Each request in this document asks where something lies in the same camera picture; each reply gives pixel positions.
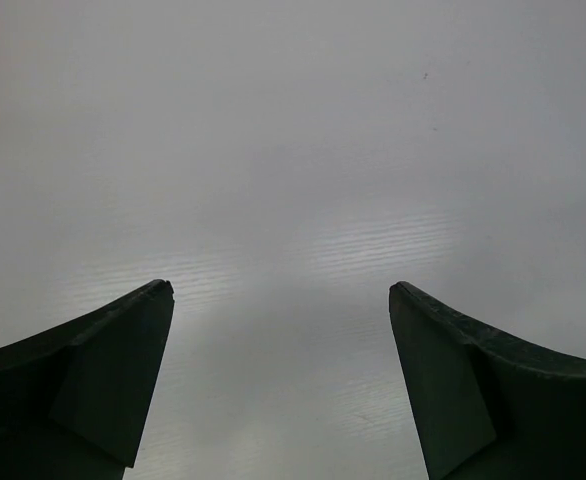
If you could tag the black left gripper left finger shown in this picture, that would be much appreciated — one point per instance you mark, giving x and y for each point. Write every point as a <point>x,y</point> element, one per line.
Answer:
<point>74,399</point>

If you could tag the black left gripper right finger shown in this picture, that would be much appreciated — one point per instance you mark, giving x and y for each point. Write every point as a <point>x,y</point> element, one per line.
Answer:
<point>487,404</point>

